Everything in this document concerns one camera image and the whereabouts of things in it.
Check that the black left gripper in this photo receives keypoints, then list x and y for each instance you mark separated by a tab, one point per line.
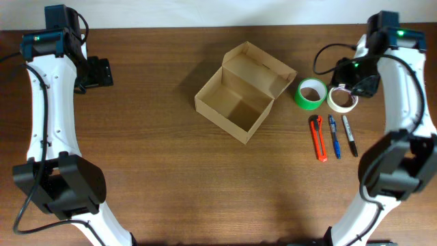
101	72

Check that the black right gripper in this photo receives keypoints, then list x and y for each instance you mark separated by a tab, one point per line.
340	76

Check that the beige masking tape roll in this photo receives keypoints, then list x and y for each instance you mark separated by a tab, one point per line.
341	100

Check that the green tape roll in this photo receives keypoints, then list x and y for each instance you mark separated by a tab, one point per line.
310	94

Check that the orange utility knife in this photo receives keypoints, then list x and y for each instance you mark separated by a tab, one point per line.
315	123

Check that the brown cardboard box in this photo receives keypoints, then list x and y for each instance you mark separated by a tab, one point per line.
241	93

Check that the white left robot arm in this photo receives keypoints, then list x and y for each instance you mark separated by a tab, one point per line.
56	178

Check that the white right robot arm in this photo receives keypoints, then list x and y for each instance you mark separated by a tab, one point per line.
404	161

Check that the black permanent marker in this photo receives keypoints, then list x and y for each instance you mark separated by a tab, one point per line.
350	137

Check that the blue pen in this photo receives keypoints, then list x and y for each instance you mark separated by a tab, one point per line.
333	129

